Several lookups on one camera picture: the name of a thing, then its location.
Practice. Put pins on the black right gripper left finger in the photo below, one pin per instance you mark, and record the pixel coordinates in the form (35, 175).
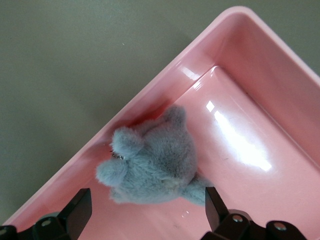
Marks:
(70, 220)

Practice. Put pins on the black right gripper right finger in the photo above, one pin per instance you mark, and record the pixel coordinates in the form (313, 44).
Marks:
(222, 222)

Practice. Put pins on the pink plastic box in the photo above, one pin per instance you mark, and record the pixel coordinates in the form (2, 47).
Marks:
(250, 125)

